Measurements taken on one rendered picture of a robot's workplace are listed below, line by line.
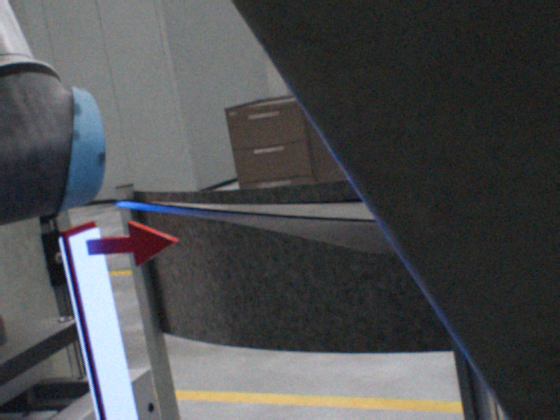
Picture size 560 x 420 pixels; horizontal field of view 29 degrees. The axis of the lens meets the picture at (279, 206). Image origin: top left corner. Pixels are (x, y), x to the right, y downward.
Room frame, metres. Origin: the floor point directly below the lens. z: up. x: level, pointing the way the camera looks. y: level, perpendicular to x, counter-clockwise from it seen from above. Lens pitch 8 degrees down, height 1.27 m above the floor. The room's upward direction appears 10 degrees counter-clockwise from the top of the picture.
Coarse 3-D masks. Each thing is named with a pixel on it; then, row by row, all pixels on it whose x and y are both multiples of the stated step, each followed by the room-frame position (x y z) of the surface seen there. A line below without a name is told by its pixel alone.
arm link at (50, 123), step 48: (0, 0) 1.13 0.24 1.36; (0, 48) 1.08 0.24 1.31; (0, 96) 1.03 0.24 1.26; (48, 96) 1.05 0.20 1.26; (0, 144) 1.00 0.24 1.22; (48, 144) 1.02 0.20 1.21; (96, 144) 1.04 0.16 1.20; (0, 192) 0.99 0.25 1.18; (48, 192) 1.02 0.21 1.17; (96, 192) 1.06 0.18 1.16
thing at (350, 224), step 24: (216, 216) 0.42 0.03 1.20; (240, 216) 0.41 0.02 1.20; (264, 216) 0.41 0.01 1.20; (288, 216) 0.40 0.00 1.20; (312, 216) 0.40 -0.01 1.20; (336, 216) 0.40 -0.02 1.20; (360, 216) 0.40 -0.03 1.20; (336, 240) 0.58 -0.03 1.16; (360, 240) 0.58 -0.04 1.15; (384, 240) 0.58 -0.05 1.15
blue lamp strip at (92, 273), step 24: (72, 240) 0.55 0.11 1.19; (96, 264) 0.57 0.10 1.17; (96, 288) 0.56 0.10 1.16; (96, 312) 0.56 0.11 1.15; (96, 336) 0.56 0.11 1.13; (120, 336) 0.57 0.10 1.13; (96, 360) 0.56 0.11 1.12; (120, 360) 0.57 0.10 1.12; (120, 384) 0.57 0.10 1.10; (120, 408) 0.56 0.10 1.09
